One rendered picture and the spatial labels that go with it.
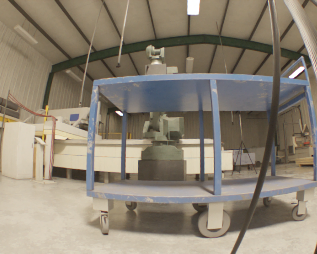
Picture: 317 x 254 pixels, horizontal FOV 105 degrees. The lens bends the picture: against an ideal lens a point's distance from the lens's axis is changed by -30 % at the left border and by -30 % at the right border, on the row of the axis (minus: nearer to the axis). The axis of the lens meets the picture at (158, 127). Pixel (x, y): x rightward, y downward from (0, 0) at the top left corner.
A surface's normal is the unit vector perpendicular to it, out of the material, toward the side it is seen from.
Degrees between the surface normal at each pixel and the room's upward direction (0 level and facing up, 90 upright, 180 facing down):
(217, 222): 90
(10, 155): 90
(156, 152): 90
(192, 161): 90
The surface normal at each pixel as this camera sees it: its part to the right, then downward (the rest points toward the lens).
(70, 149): -0.12, -0.18
